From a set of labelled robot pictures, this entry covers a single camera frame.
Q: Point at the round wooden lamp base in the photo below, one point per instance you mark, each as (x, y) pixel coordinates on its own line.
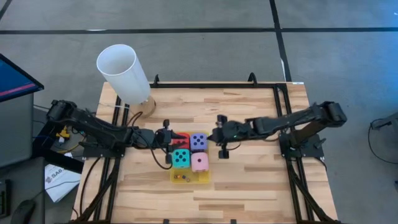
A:
(150, 107)

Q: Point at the large red foam die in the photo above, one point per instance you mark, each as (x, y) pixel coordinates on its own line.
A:
(183, 145)

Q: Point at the blue-screen monitor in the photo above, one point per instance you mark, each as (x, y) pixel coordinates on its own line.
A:
(15, 81)

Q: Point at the large teal foam die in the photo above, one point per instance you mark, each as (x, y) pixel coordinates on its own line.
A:
(181, 158)

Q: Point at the black metal table frame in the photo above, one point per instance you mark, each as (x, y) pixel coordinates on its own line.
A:
(217, 85)

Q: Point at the black floor stand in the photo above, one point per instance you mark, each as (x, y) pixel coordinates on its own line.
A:
(62, 163)

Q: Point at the white printed paper sheet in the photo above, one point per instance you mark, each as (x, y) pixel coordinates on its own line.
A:
(62, 186)

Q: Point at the black keyboard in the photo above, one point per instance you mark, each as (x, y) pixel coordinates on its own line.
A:
(4, 199)

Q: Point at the black computer mouse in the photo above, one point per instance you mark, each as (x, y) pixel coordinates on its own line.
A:
(23, 213)

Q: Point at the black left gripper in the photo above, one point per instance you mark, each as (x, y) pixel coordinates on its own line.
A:
(164, 137)

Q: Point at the large pink foam die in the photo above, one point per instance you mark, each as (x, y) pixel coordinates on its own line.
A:
(200, 161)

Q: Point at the white plastic cup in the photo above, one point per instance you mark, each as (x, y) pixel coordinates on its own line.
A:
(130, 81)

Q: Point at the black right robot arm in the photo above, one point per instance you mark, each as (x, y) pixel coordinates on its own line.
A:
(280, 123)

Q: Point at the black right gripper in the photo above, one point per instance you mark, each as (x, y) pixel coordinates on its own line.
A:
(224, 133)

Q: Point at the large lavender foam die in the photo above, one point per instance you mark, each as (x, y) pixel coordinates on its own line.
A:
(199, 142)

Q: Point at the yellow translucent plastic bin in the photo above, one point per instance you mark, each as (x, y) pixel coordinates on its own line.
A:
(203, 179)

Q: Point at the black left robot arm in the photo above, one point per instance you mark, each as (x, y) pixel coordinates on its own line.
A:
(102, 130)

